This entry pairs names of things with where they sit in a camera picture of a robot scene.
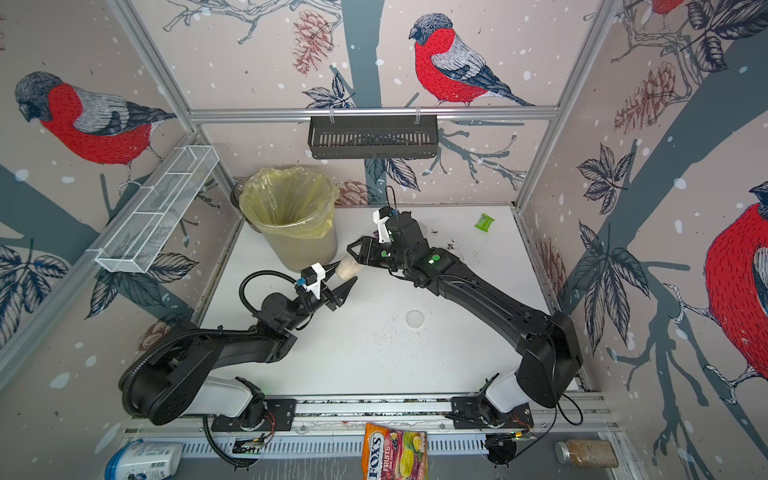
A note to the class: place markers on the clear jar lid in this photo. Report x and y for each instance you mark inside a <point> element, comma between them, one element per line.
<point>414,319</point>

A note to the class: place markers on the bin with yellow bag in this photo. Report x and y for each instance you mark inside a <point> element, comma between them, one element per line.
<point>294,211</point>

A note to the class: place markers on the white wire shelf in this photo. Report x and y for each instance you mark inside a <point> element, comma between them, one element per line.
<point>141,237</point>

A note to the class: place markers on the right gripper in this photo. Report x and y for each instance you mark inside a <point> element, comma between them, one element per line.
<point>370,249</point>

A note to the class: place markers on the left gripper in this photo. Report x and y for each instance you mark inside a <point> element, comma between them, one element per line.
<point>327,298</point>

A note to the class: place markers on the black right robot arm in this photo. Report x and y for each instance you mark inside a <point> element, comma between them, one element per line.
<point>547,343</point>

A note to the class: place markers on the grain-filled jar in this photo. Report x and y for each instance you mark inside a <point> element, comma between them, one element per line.
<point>586,453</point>

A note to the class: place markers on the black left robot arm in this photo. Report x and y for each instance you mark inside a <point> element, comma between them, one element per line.
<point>173,378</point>

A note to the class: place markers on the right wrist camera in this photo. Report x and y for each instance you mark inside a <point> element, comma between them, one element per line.
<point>390,222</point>

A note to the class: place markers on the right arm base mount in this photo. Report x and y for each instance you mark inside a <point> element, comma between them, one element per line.
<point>475,412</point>

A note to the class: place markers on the white blue-lid container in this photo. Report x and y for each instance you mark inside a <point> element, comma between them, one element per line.
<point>144,461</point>

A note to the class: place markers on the black hanging basket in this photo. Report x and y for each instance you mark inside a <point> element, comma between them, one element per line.
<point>374,137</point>

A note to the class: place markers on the Fox's candy bag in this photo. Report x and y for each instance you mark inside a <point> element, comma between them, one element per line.
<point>390,454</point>

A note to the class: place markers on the green snack packet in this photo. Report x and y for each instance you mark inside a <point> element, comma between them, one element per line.
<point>484,223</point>

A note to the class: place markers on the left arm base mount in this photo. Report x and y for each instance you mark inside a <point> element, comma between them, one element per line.
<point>268,415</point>

